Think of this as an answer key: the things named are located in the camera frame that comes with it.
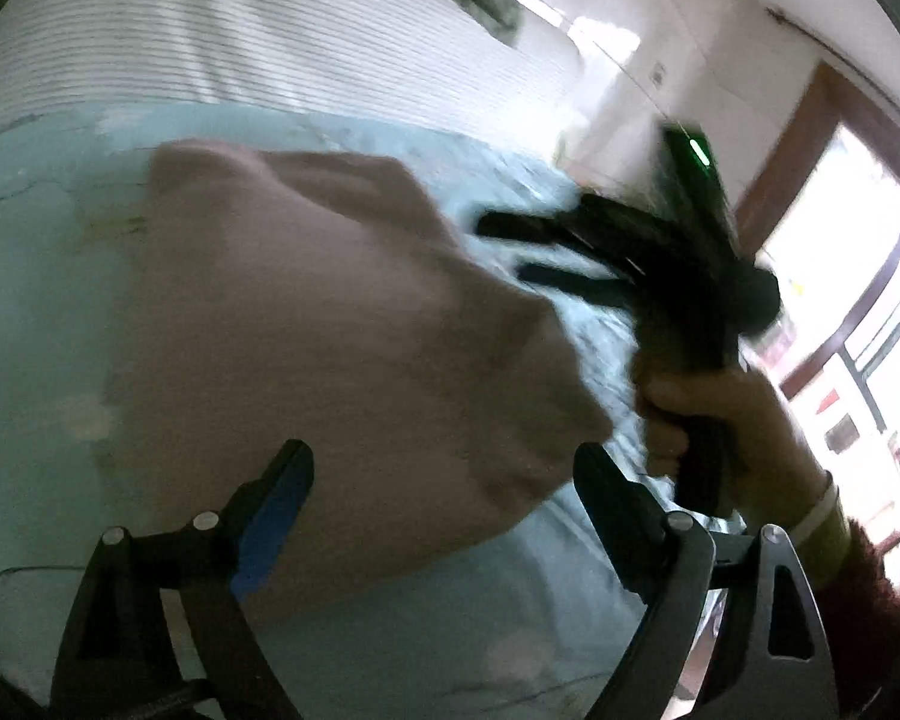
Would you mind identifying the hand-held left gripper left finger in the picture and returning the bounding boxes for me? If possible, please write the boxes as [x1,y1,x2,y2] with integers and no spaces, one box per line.
[49,439,316,720]

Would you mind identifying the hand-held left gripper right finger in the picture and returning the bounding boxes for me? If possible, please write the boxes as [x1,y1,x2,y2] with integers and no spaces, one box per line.
[572,442,841,720]

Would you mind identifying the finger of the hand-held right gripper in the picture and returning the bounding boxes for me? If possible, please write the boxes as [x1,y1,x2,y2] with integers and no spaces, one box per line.
[476,208,595,247]
[516,261,640,314]

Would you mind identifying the pink knit sweater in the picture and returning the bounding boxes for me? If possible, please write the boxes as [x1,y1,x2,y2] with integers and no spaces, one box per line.
[101,139,617,622]

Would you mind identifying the person's right forearm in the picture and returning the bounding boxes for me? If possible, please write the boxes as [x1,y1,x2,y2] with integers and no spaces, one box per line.
[786,476,900,717]

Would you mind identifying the person's right hand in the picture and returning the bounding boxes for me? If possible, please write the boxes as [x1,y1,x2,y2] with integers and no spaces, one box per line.
[632,366,831,535]

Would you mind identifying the brown framed window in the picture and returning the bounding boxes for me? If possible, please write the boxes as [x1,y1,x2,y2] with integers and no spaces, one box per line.
[733,62,900,597]

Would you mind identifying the white striped mattress cover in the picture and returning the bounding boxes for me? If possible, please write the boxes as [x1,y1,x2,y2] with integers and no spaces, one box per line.
[0,0,595,160]

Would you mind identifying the light blue floral quilt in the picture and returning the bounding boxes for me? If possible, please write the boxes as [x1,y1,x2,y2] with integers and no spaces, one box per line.
[0,101,730,720]

